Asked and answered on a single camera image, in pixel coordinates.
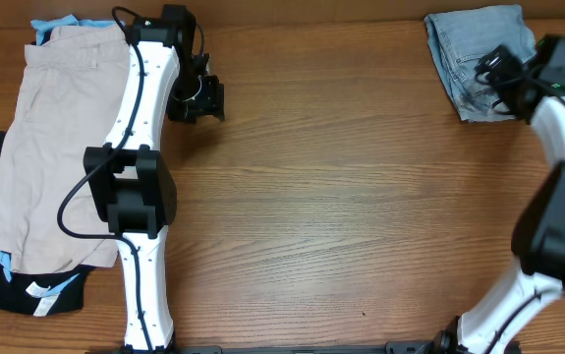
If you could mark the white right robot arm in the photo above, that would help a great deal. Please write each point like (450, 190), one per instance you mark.
(535, 93)

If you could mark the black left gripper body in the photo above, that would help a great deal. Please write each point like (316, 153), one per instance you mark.
(197, 95)

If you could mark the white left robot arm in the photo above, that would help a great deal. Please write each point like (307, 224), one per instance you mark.
(132, 188)

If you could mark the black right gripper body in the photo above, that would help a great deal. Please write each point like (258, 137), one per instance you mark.
(508, 70)

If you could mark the beige shorts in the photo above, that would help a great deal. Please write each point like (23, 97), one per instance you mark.
(56, 147)

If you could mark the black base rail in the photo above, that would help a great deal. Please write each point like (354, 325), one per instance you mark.
(393, 347)

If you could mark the black garment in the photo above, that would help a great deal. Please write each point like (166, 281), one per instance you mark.
(40, 295)

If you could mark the light blue denim shorts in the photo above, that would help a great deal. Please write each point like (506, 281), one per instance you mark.
(457, 40)

